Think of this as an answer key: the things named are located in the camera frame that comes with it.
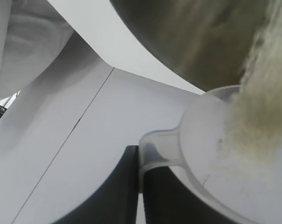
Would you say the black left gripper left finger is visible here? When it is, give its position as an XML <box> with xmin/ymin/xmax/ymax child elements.
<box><xmin>59</xmin><ymin>145</ymin><xmax>139</xmax><ymax>224</ymax></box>

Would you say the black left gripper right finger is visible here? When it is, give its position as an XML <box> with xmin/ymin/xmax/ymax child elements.
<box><xmin>143</xmin><ymin>167</ymin><xmax>216</xmax><ymax>224</ymax></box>

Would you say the clear plastic measuring cup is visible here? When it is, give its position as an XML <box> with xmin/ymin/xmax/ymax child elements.
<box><xmin>138</xmin><ymin>85</ymin><xmax>282</xmax><ymax>224</ymax></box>

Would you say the white uncooked rice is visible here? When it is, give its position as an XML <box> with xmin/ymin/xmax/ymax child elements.
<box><xmin>215</xmin><ymin>0</ymin><xmax>282</xmax><ymax>168</ymax></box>

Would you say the stainless steel mixing bowl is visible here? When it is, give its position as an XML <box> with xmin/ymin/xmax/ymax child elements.
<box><xmin>109</xmin><ymin>0</ymin><xmax>282</xmax><ymax>93</ymax></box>

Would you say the white cloth cover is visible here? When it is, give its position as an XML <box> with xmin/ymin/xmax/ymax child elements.
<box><xmin>0</xmin><ymin>0</ymin><xmax>74</xmax><ymax>98</ymax></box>

